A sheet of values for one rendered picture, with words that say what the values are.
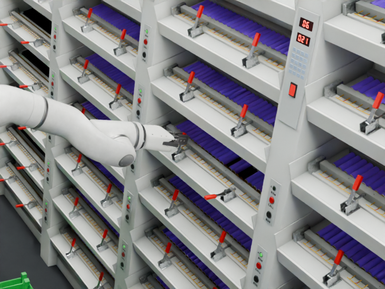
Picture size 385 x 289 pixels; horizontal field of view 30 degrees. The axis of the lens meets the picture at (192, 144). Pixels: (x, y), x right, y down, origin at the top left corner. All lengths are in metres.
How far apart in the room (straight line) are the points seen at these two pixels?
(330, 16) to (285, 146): 0.34
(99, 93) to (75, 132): 0.75
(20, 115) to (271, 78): 0.64
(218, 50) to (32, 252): 1.78
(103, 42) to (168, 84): 0.44
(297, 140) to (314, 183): 0.11
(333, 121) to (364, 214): 0.22
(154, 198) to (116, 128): 0.45
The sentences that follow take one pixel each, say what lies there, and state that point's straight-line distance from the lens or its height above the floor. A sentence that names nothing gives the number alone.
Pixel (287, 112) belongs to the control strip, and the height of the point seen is 1.31.
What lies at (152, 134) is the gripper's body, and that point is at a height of 1.07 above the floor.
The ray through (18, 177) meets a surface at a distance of 3.71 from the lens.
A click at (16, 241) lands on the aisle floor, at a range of 3.55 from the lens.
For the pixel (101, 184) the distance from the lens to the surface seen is 2.86.
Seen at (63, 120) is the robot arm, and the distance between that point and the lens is 1.92.
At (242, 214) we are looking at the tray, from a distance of 1.99.
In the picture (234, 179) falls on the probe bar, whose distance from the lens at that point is 2.08.
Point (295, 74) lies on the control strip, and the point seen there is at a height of 1.41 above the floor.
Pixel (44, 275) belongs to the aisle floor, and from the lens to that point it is 3.32.
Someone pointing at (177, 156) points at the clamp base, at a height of 0.97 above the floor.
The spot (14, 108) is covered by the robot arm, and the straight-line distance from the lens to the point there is 1.84.
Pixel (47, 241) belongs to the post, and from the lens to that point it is 3.33.
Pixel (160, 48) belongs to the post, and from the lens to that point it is 2.27.
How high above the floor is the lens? 1.92
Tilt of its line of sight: 24 degrees down
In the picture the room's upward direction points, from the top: 8 degrees clockwise
